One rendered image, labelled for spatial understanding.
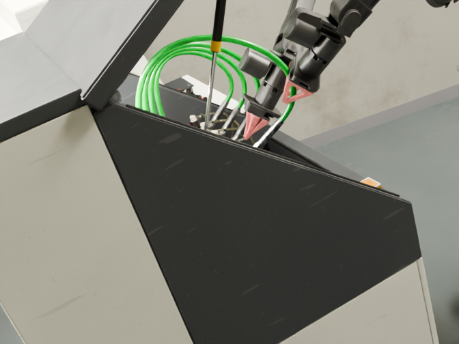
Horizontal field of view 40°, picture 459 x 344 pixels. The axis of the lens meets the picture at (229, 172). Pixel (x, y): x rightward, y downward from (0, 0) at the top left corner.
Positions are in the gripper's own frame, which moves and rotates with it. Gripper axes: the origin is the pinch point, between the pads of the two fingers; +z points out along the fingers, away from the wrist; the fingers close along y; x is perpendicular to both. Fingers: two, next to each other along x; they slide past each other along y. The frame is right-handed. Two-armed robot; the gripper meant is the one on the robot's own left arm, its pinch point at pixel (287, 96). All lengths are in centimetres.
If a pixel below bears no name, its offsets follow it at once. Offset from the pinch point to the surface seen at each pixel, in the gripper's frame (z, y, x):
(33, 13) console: 27, -18, -62
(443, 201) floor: 81, -99, 127
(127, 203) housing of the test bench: 6, 44, -26
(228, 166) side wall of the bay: -1.7, 31.9, -10.9
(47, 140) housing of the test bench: -1, 45, -43
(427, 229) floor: 84, -79, 118
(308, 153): 24.4, -15.2, 20.5
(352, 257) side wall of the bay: 11.4, 27.0, 26.9
